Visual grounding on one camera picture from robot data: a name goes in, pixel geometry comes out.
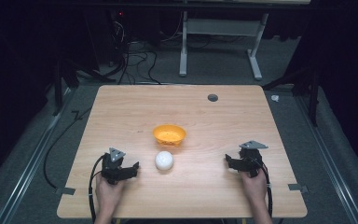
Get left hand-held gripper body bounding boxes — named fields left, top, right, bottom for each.
left=100, top=147, right=127, bottom=185

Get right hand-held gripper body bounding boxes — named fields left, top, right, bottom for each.
left=238, top=140, right=269, bottom=179

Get white ball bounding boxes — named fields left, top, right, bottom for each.
left=154, top=150, right=175, bottom=172

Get orange bowl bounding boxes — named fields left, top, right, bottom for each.
left=152, top=123, right=187, bottom=147

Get person's right hand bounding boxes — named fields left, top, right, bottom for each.
left=240, top=169, right=269, bottom=203

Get grey tape piece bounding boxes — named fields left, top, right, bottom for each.
left=54, top=186, right=76, bottom=196
left=287, top=183, right=310, bottom=194

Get black metal stand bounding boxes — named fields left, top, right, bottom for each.
left=51, top=57, right=117, bottom=118
left=262, top=66, right=322, bottom=128

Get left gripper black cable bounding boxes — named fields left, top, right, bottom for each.
left=88, top=154, right=106, bottom=224

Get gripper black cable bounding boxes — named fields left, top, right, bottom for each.
left=88, top=154, right=106, bottom=224
left=251, top=157, right=274, bottom=218

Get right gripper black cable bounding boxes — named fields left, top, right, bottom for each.
left=251, top=157, right=274, bottom=218

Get black floor cable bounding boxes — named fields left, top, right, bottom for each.
left=42, top=106, right=93, bottom=190

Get metal floor rail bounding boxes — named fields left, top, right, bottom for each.
left=294, top=94, right=358, bottom=224
left=0, top=87, right=76, bottom=224

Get tangle of black cables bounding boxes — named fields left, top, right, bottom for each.
left=106, top=12, right=187, bottom=86

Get white desk frame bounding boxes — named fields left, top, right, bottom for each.
left=178, top=10, right=270, bottom=81

